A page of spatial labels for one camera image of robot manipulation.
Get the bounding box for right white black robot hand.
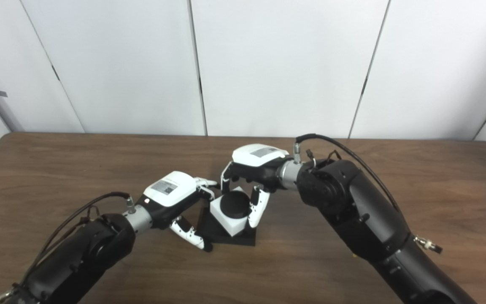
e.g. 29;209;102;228
220;144;290;228

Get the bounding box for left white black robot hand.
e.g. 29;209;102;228
135;171;220;252

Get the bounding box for black peg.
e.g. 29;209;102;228
196;190;257;247

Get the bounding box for white square piece with hole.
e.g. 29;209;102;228
209;186;255;237

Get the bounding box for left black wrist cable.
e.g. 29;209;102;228
19;192;136;292

